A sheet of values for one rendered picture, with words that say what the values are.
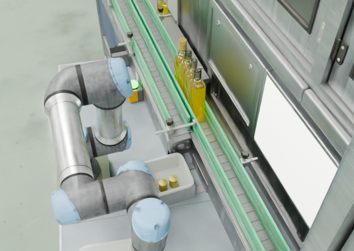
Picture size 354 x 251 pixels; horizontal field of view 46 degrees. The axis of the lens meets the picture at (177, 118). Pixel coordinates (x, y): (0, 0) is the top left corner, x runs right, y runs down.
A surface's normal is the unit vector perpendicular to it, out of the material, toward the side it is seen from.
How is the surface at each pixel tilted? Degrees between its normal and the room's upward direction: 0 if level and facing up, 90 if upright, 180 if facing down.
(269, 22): 0
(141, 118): 0
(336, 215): 90
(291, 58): 90
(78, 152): 26
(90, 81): 44
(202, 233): 0
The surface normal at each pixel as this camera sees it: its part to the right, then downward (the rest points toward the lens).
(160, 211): 0.11, -0.70
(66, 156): -0.24, -0.64
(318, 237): -0.94, 0.24
